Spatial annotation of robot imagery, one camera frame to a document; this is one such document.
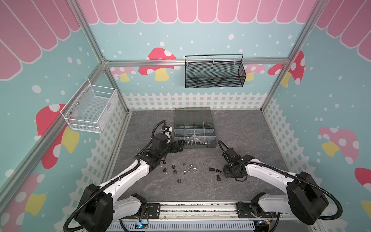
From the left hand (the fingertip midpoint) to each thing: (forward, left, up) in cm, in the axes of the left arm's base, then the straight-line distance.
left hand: (177, 143), depth 84 cm
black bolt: (-10, -21, -13) cm, 26 cm away
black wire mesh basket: (+43, -27, +21) cm, 55 cm away
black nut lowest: (-17, -1, -14) cm, 22 cm away
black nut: (-12, +2, -14) cm, 19 cm away
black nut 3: (-9, +3, -14) cm, 17 cm away
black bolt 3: (-15, -25, -14) cm, 32 cm away
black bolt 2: (-11, -25, -14) cm, 30 cm away
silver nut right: (-10, -10, -13) cm, 19 cm away
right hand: (-12, -30, -14) cm, 35 cm away
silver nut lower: (-12, -4, -14) cm, 19 cm away
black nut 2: (-11, +8, -13) cm, 19 cm away
